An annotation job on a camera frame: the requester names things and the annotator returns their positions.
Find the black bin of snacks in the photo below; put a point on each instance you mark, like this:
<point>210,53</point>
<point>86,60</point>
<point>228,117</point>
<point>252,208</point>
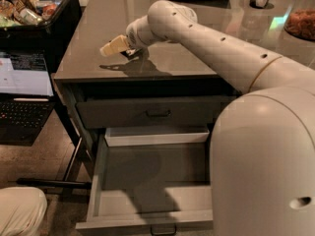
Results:
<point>42,27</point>

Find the black rxbar chocolate wrapper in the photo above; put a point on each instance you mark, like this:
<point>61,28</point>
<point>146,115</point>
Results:
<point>130,52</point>

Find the open grey middle drawer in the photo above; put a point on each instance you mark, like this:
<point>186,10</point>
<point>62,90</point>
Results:
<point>158,190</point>

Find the black laptop stand frame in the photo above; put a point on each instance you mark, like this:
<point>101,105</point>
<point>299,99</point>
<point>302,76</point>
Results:
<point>57,155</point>

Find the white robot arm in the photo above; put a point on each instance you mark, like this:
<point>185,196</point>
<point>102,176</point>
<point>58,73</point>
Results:
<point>263,144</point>

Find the person's knee beige trousers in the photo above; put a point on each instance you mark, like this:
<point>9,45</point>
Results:
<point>22,210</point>

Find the grey top drawer front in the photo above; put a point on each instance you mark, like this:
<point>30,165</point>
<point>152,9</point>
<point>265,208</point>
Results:
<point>157,111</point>

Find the open black laptop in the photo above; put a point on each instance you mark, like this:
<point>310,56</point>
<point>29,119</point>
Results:
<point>26,97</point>

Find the bowl of brown snacks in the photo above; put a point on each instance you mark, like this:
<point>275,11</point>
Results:
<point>301,24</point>

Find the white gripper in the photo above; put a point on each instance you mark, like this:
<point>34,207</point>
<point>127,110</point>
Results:
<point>133,37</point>

